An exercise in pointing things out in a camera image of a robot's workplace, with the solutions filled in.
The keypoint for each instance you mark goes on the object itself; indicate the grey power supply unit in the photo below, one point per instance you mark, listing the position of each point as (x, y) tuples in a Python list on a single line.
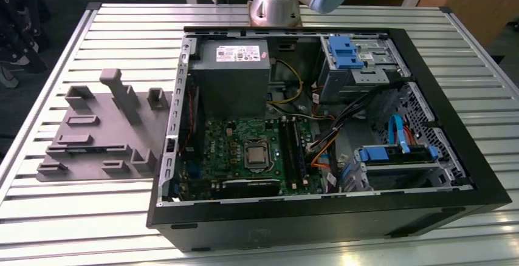
[(231, 90)]

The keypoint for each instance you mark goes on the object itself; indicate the metal drive cage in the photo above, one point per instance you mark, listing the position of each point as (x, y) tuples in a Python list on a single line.
[(365, 77)]

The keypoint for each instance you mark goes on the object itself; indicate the grey parts rack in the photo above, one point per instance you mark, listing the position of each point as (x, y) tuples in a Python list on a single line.
[(102, 120)]

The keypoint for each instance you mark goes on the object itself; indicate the grey chair base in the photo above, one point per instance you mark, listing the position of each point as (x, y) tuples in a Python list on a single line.
[(8, 80)]

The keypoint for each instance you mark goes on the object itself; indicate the metal disk bay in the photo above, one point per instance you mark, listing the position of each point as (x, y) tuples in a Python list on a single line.
[(406, 166)]

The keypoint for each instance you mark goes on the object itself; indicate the hard disk in blue carrier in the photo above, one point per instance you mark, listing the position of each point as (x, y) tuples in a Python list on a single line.
[(375, 153)]

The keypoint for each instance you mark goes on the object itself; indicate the silver CPU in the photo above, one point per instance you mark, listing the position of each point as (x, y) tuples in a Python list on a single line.
[(255, 155)]

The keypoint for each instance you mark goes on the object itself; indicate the black PC case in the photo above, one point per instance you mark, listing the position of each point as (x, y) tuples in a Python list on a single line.
[(283, 217)]

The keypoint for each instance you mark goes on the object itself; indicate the blue drive carrier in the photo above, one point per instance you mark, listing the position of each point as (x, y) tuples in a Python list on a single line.
[(345, 53)]

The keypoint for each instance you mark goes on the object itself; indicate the green motherboard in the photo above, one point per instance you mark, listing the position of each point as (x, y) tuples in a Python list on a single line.
[(221, 132)]

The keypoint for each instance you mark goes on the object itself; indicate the dark office chair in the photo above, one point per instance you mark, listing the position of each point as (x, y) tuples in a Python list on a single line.
[(43, 2)]

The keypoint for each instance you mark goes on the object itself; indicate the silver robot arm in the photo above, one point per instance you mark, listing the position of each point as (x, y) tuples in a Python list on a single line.
[(271, 8)]

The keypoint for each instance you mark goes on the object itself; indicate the black graphics card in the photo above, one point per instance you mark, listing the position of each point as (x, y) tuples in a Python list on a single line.
[(251, 187)]

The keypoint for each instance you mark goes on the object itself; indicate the black RAM slot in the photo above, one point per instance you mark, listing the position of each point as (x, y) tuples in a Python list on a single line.
[(286, 150)]

